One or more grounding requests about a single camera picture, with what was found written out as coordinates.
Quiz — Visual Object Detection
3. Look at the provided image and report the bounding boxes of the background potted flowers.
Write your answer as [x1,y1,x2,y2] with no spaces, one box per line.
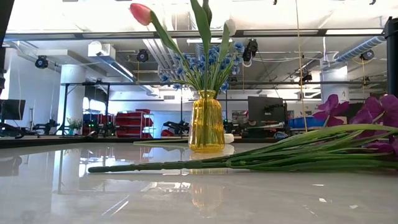
[66,117,83,136]

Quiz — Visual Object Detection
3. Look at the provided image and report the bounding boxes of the blue striped ventilation duct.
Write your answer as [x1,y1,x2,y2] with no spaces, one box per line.
[335,35,387,63]

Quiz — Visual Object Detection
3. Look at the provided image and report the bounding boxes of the black computer monitor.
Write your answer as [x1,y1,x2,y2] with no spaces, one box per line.
[247,96,288,123]
[0,99,27,121]

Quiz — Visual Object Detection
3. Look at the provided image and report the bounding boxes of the black frame post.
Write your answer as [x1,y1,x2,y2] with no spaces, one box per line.
[384,17,398,98]

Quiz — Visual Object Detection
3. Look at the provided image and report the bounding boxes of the black ceiling spotlight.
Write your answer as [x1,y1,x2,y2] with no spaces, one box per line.
[241,38,259,63]
[136,49,150,63]
[359,49,376,62]
[34,55,50,70]

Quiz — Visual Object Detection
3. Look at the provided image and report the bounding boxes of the purple artificial flower bunch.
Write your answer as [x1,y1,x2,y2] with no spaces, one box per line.
[87,94,398,173]

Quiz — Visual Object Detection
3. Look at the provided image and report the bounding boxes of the yellow ribbed glass vase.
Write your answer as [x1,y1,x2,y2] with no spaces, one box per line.
[188,90,226,154]

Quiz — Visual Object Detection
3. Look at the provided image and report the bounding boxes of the blue artificial flower bunch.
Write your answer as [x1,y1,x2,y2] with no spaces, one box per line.
[159,41,246,93]

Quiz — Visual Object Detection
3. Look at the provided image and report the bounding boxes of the grey overhead beam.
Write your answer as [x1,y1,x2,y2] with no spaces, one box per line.
[0,29,386,41]

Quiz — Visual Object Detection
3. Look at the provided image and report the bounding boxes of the red storage shelf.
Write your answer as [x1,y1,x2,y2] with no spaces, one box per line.
[115,108,154,139]

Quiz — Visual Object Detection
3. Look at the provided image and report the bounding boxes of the black background rig frame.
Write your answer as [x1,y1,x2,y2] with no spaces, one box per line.
[60,81,229,136]

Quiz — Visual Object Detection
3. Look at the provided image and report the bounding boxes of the blue storage bins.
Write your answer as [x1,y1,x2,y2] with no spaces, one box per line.
[287,116,328,129]

